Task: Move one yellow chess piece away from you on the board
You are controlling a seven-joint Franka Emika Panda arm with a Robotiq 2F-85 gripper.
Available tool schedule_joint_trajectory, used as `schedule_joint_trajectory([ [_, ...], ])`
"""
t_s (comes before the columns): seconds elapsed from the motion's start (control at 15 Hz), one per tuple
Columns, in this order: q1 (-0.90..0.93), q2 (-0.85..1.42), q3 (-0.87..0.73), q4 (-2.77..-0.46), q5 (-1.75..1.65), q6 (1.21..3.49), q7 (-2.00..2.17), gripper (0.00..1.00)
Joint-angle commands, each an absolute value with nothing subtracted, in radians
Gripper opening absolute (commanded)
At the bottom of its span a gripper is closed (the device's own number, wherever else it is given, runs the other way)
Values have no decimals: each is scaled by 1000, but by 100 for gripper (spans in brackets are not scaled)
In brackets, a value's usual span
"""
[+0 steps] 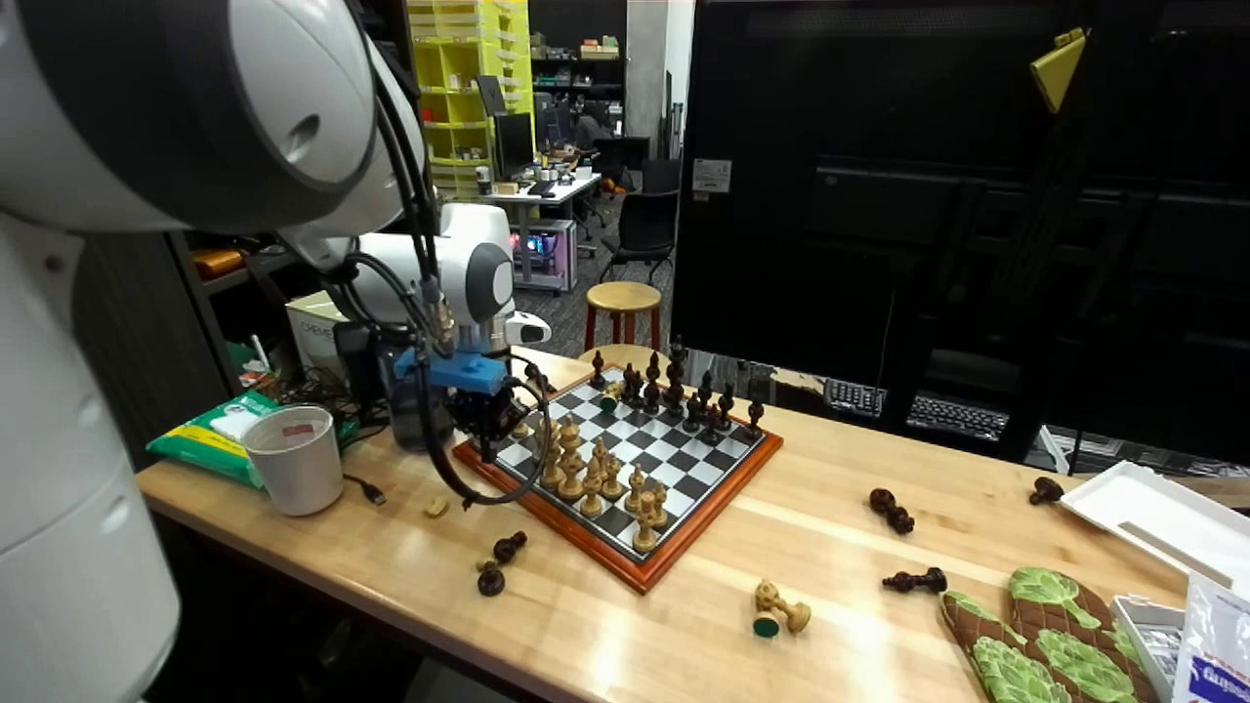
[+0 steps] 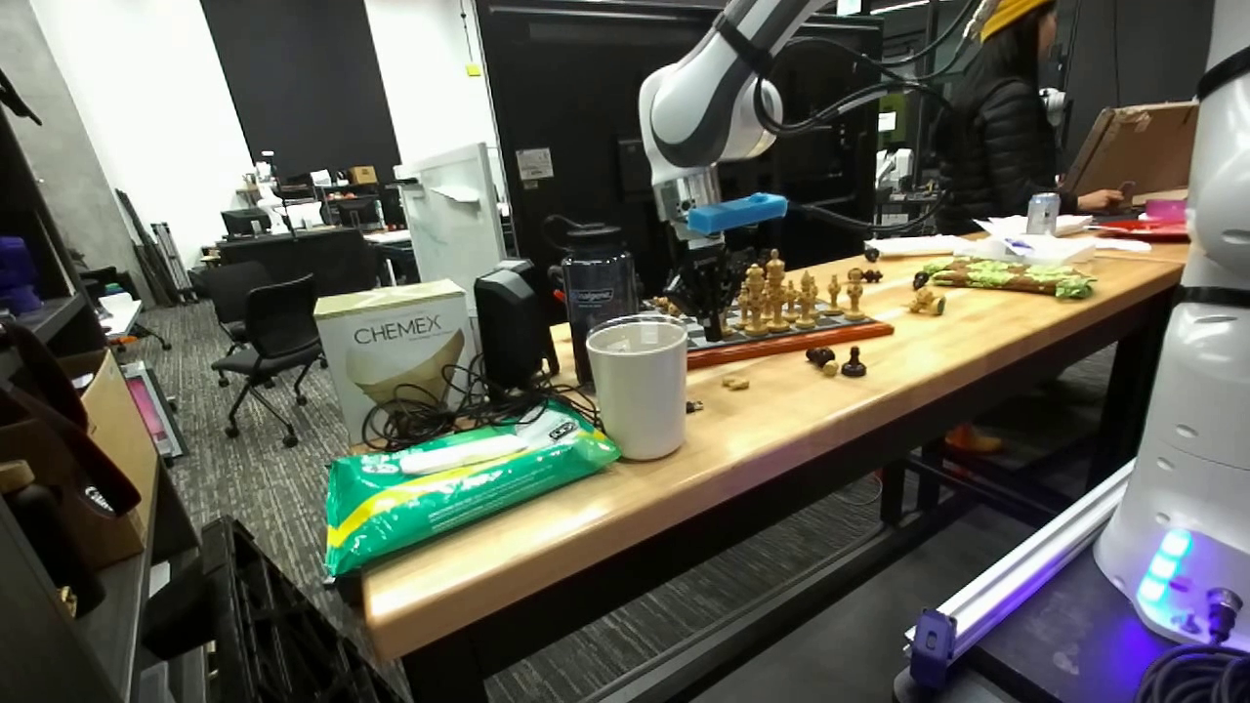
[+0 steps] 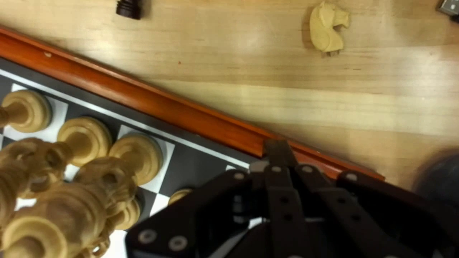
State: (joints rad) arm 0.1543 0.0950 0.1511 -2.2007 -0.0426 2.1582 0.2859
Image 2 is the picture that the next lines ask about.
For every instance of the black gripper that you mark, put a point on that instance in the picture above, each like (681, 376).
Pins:
(703, 283)

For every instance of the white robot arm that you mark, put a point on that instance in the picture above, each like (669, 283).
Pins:
(703, 110)

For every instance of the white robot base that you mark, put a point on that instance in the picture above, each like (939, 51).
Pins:
(1181, 532)

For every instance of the wooden framed chess board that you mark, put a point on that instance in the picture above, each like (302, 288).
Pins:
(733, 342)

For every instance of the yellow chess piece on table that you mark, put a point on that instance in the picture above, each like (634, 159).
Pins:
(736, 381)

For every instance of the dark chess piece lying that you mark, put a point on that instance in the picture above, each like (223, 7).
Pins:
(823, 359)

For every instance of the dark chess piece upright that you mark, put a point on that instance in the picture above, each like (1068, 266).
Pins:
(854, 365)

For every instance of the yellow chess pieces cluster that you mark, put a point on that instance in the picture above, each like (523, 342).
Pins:
(926, 304)

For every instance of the dark water bottle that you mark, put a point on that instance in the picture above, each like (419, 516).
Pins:
(599, 283)

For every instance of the white cylindrical cup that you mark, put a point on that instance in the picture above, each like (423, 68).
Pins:
(642, 383)

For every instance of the green snack bag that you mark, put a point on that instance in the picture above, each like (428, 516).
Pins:
(1010, 275)

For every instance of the chemex cardboard box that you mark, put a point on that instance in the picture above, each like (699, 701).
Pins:
(394, 344)

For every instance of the person in black jacket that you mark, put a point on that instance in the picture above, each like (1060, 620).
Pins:
(992, 135)

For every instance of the green plastic bag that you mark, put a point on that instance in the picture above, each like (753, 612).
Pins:
(381, 504)

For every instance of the black office chair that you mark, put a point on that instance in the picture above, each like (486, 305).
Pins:
(280, 339)

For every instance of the open cardboard box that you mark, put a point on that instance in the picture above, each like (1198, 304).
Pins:
(1133, 145)

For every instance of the brown cardboard box left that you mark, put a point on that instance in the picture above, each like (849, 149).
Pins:
(75, 461)

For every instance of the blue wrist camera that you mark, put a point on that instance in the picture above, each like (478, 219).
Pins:
(736, 212)

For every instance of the aluminium rail with blue end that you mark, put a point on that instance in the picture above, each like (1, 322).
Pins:
(939, 640)

